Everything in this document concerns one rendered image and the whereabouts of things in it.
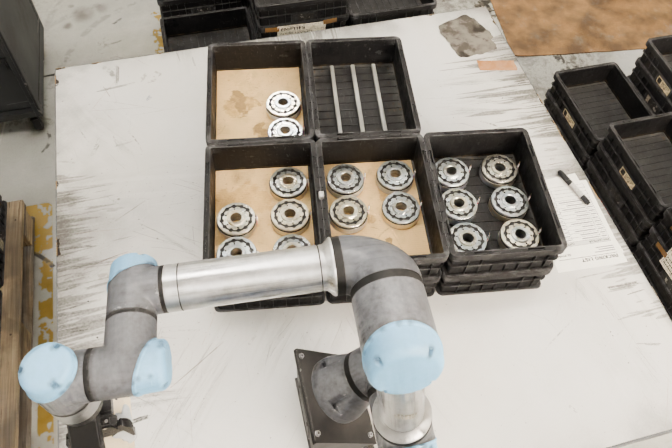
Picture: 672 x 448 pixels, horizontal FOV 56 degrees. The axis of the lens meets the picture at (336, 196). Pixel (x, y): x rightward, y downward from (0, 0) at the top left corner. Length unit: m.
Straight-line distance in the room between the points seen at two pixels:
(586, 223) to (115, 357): 1.47
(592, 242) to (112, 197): 1.42
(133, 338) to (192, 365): 0.74
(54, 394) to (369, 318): 0.44
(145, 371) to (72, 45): 2.80
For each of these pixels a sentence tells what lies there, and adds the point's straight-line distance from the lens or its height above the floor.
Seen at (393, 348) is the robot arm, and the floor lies 1.44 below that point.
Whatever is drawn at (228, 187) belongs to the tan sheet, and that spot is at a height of 0.83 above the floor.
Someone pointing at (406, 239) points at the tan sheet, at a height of 0.83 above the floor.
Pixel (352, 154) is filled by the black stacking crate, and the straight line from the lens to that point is 1.80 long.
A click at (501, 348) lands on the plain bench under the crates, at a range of 1.76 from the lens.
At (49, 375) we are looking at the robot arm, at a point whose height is 1.43.
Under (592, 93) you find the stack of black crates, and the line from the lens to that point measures 3.06.
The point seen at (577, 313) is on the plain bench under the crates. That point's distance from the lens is 1.87.
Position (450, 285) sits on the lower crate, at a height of 0.76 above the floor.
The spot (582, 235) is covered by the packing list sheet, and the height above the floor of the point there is 0.70.
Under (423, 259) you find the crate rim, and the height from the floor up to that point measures 0.93.
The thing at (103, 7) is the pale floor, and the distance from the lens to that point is 3.79.
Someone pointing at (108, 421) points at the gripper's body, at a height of 1.22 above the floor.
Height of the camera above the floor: 2.27
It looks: 55 degrees down
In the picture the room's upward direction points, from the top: 3 degrees clockwise
